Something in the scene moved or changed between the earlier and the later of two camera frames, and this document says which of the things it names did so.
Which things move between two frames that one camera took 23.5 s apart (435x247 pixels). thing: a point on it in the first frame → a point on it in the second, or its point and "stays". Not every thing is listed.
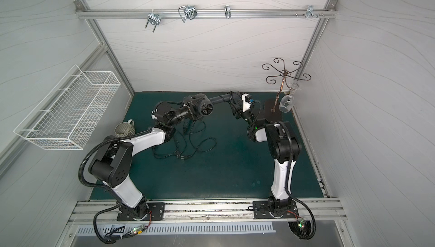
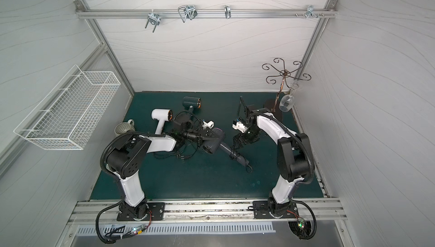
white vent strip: (116, 229) stays
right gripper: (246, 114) → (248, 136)
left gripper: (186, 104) → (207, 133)
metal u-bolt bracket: (187, 12) stays
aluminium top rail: (209, 13) stays
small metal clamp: (227, 12) stays
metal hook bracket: (154, 18) stays
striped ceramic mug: (124, 130) stays
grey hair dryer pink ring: (204, 105) → (213, 143)
